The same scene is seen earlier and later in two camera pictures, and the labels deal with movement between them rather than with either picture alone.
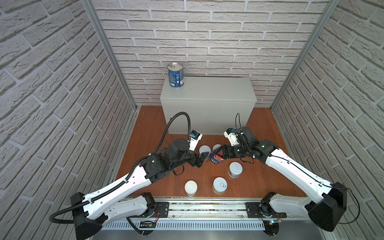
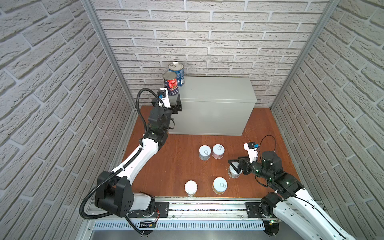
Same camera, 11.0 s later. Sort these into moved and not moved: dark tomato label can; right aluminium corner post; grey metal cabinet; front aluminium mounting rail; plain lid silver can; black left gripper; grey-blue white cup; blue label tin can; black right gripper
Moved: black left gripper; black right gripper; dark tomato label can
Not moved: front aluminium mounting rail; right aluminium corner post; grey-blue white cup; grey metal cabinet; plain lid silver can; blue label tin can
